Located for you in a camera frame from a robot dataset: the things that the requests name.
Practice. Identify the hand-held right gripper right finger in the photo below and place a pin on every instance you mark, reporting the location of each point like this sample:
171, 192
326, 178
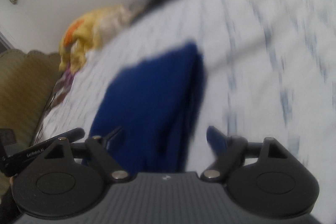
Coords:
216, 138

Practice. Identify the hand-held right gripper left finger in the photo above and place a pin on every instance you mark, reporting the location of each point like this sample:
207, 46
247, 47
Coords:
114, 136

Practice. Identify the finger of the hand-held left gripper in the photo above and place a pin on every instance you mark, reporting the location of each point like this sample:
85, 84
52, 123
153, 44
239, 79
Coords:
76, 133

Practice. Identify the blue knit sweater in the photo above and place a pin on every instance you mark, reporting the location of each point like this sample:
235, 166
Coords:
147, 108

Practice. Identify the purple printed cloth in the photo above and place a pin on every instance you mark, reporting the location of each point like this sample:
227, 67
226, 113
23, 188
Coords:
63, 87

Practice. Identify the olive scalloped headboard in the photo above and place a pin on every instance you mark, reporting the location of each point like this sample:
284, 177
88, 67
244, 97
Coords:
23, 87

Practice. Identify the white script-print bed cover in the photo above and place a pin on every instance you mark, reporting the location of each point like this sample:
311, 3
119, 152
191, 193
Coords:
262, 56

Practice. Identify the yellow cloth pile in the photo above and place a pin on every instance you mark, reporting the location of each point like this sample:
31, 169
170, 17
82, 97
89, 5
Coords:
89, 29

